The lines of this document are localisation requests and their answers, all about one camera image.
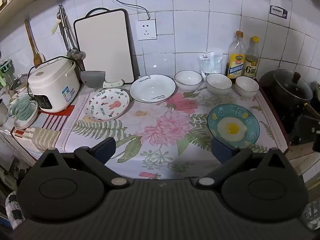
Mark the cooking oil bottle yellow label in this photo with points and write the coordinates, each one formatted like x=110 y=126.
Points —
x=235 y=62

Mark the floral tablecloth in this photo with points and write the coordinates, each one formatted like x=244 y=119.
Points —
x=162 y=127

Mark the white wall socket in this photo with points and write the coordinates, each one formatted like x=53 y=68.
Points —
x=146 y=29

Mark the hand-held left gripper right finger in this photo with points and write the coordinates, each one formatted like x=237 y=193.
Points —
x=221 y=150

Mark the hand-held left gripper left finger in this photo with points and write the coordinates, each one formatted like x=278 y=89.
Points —
x=105 y=148

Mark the teal fried egg plate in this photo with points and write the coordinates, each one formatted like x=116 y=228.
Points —
x=233 y=125

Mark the hanging metal ladle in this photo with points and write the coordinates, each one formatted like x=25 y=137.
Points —
x=72 y=51

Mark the white rice cooker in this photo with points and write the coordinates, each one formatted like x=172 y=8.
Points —
x=53 y=85

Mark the clear plastic salt bag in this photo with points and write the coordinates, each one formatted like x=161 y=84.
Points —
x=208 y=63

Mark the small glass lid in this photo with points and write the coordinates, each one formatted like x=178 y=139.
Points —
x=18 y=81

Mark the dark cookware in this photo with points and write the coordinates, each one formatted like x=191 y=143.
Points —
x=306 y=122

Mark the white cutting board dark frame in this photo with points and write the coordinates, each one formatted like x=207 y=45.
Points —
x=102 y=45

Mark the white bowl under basket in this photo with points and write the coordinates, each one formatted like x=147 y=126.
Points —
x=26 y=122

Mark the vinegar bottle yellow cap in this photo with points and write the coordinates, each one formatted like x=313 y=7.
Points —
x=251 y=65

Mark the large white plate black rim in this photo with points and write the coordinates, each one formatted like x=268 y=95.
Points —
x=152 y=88

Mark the black pot with glass lid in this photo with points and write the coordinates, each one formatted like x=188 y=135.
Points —
x=285 y=97

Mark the wooden spatula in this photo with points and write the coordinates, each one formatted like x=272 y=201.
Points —
x=37 y=56

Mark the pink bunny print plate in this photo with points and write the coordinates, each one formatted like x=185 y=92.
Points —
x=110 y=106

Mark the white bowl black rim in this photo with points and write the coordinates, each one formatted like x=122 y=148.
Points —
x=188 y=80
x=218 y=83
x=247 y=87

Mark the green plastic basket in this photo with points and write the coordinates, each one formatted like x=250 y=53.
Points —
x=22 y=107

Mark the striped cloth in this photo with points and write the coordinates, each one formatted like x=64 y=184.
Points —
x=47 y=130

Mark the wall sticker dark border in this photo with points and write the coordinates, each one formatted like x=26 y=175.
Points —
x=278 y=12

